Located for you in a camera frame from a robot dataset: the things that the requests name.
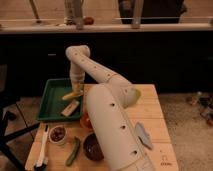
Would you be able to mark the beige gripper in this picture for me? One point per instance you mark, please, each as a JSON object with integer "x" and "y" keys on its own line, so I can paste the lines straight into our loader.
{"x": 77, "y": 87}

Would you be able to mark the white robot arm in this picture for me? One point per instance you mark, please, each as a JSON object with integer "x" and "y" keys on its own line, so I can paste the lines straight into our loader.
{"x": 106, "y": 103}

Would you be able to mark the beige block in tray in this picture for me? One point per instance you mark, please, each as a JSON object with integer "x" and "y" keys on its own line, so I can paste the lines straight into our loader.
{"x": 70, "y": 108}

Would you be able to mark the green plastic tray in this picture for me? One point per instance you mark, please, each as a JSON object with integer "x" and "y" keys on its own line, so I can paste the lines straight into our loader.
{"x": 52, "y": 103}

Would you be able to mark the orange bowl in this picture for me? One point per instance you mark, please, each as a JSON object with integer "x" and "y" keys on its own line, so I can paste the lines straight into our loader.
{"x": 85, "y": 120}

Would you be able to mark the white cup with food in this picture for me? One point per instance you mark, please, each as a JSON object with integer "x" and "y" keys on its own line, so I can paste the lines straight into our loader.
{"x": 58, "y": 135}

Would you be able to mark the dark brown bowl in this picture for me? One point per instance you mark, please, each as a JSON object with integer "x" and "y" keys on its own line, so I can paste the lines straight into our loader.
{"x": 92, "y": 148}

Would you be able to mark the red object on counter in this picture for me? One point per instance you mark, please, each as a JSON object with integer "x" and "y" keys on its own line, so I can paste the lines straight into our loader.
{"x": 88, "y": 20}

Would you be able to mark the green cucumber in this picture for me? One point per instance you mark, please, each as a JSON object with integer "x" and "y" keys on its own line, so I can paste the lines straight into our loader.
{"x": 74, "y": 152}

